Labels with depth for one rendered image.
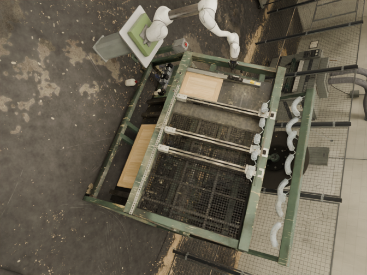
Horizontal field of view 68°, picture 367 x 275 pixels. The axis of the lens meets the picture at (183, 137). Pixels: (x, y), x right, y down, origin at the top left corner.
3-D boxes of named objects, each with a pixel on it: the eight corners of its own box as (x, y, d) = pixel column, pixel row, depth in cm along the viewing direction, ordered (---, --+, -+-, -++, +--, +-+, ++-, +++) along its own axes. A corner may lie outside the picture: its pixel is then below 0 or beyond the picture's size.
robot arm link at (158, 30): (143, 36, 297) (158, 32, 284) (148, 22, 302) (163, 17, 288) (153, 45, 310) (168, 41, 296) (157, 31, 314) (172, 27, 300)
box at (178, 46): (173, 40, 354) (184, 37, 343) (178, 47, 363) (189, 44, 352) (170, 47, 350) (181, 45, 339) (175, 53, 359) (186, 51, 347)
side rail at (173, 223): (138, 209, 297) (135, 207, 287) (237, 240, 277) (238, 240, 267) (135, 216, 294) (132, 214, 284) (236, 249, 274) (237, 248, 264)
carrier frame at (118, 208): (143, 60, 416) (187, 51, 365) (191, 109, 513) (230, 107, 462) (82, 199, 338) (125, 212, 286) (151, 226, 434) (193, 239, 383)
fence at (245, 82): (188, 69, 358) (187, 67, 355) (260, 84, 341) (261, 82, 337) (187, 72, 357) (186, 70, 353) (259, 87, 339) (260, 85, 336)
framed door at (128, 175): (142, 125, 382) (141, 124, 380) (172, 124, 348) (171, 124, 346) (117, 186, 350) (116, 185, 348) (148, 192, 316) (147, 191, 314)
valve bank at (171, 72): (159, 60, 361) (173, 57, 346) (165, 67, 371) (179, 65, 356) (146, 91, 343) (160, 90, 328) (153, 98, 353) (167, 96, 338)
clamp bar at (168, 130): (166, 126, 327) (164, 117, 305) (266, 152, 305) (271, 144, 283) (164, 134, 323) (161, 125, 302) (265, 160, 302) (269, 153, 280)
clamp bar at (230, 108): (178, 94, 344) (177, 83, 322) (273, 116, 322) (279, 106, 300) (176, 101, 340) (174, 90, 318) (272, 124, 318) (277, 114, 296)
